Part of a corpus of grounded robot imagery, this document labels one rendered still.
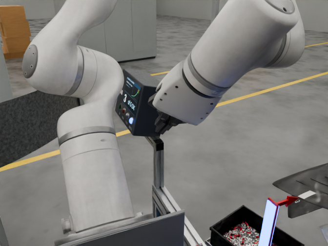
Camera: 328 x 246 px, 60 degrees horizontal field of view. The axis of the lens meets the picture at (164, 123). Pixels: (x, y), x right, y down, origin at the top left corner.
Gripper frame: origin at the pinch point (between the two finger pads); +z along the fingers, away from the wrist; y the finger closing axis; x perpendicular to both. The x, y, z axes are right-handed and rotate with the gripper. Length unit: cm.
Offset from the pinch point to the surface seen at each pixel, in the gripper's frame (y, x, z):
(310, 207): -53, -3, 12
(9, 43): 264, -472, 570
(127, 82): 6, -40, 38
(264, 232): -24.8, 14.8, -0.4
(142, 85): 2.3, -31.6, 26.5
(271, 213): -22.6, 12.9, -4.9
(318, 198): -32.3, 7.4, -7.4
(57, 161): 25, -84, 237
